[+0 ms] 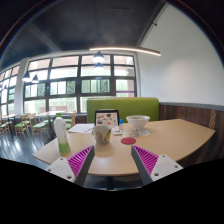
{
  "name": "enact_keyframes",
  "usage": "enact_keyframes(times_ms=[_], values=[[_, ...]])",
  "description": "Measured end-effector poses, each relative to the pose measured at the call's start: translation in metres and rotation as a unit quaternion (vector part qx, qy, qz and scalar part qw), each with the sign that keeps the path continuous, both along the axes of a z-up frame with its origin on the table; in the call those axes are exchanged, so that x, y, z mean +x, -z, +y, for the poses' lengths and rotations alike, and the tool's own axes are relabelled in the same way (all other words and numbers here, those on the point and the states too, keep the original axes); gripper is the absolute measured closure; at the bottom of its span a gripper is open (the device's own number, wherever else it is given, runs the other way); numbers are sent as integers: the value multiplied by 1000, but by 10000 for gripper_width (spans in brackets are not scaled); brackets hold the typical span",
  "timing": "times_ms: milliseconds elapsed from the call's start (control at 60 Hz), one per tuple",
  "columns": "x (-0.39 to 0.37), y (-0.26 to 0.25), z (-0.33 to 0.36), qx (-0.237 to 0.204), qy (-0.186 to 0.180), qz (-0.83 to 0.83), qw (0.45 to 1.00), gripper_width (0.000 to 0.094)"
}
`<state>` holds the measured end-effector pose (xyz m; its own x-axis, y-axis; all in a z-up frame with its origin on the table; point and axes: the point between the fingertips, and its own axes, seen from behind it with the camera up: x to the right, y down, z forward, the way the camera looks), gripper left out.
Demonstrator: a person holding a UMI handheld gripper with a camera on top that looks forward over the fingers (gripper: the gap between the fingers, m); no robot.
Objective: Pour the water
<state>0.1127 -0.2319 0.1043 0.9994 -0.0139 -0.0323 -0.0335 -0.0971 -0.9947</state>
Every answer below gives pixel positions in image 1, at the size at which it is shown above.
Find black pendant lamp left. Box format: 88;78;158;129
22;71;31;82

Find black pendant lamp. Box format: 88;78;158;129
93;51;104;63
22;71;31;82

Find wooden chair green seat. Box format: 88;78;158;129
28;114;49;142

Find white ceramic bowl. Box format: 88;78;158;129
126;115;150;130

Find green upholstered bench seat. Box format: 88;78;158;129
87;97;159;123

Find black framed menu stand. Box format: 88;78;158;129
95;110;119;128

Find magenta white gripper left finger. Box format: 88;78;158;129
46;146;95;186

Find red round coaster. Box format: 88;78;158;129
121;137;136;145

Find curved wooden table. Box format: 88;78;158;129
32;118;216;177

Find grey patterned ceramic mug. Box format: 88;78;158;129
93;126;111;145

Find small blue capped bottle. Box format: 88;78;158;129
119;119;123;129

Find white green plastic bottle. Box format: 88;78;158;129
54;117;70;154

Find white paper sheets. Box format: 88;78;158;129
69;124;94;133

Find linear ceiling light bar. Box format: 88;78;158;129
89;47;161;56

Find small printed card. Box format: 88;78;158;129
112;128;122;135

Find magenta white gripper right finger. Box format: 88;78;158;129
131;145;182;185

